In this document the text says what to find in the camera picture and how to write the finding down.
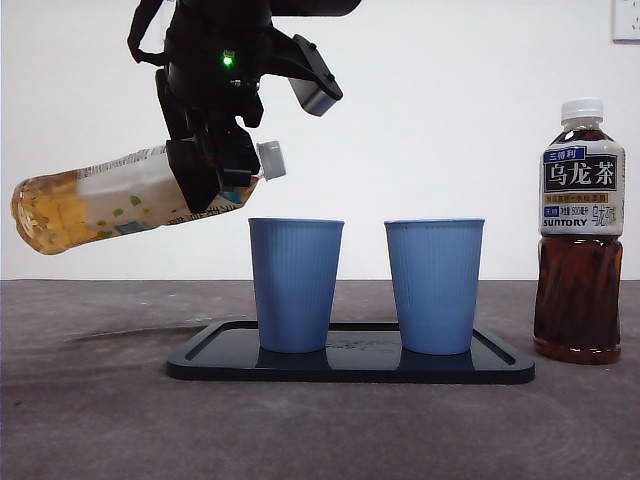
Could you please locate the jasmine tea bottle white label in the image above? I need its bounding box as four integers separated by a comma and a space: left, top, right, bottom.
10, 140, 289, 256

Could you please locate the dark oolong tea bottle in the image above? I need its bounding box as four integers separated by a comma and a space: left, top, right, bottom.
532, 97, 626, 365

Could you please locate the blue ribbed plastic cup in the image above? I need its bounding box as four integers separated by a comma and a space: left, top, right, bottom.
383, 217, 486, 357
247, 217, 346, 355

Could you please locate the dark blue flat tray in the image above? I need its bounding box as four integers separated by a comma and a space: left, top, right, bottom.
165, 320, 536, 385

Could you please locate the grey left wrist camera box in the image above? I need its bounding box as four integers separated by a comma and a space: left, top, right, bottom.
289, 33, 345, 117

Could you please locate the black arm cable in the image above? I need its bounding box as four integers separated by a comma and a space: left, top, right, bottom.
127, 0, 174, 66

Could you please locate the white wall socket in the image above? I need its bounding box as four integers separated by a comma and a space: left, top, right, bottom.
612, 0, 640, 43

